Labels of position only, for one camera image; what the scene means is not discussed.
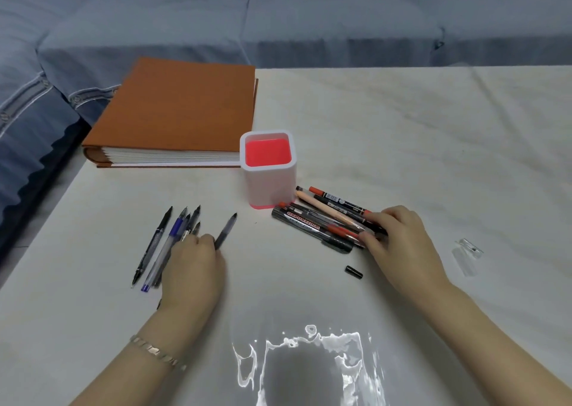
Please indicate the person's right hand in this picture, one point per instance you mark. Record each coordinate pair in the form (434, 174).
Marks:
(406, 253)

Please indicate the person's left hand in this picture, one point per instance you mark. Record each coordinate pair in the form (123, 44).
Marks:
(192, 285)

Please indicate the short black pen cap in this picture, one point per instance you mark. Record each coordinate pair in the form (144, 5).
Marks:
(353, 272)

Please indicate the smoky translucent gel pen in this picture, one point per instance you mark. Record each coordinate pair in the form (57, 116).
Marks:
(184, 227)

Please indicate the frosted clear pen cap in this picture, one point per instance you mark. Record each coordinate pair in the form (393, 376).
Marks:
(464, 262)

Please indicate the blue grip clear pen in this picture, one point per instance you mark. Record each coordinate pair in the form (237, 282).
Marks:
(176, 229)

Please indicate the dark barrel gel pen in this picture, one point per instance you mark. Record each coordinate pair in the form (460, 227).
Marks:
(227, 229)

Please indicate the silver grey barrel pen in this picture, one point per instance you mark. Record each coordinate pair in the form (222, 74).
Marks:
(195, 213)

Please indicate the red black marker pen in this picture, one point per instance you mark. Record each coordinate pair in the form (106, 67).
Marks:
(339, 201)

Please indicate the peach barrel pen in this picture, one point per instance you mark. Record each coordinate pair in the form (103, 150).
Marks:
(321, 207)

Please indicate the black whiteboard marker pen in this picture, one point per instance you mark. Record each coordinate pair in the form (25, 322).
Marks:
(281, 215)

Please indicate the red white pen holder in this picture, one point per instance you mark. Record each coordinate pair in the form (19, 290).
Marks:
(268, 151)

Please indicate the person's right forearm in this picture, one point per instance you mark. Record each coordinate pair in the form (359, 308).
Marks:
(491, 352)

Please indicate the white table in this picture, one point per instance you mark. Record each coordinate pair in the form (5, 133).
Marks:
(402, 142)

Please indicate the orange cover binder album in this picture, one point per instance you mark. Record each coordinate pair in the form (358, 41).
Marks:
(178, 106)

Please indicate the blue grey sofa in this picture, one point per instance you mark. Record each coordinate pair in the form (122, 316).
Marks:
(335, 21)

